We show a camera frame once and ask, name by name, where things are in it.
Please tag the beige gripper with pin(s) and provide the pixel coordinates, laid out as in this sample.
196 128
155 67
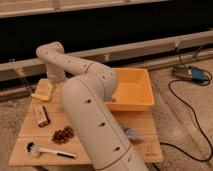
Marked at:
56 76

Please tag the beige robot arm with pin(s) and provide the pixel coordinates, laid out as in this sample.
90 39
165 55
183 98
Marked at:
87 85

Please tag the brown wooden block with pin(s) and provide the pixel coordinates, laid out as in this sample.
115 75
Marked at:
41 116

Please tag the bunch of brown grapes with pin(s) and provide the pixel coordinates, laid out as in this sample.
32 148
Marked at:
63 136

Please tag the yellow plastic tub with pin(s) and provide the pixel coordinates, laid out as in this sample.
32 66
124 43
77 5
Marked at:
134 92

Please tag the white dish brush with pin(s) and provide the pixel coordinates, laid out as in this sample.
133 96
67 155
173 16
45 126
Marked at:
36 151

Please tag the blue power adapter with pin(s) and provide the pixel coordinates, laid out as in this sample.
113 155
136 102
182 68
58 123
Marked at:
189 73

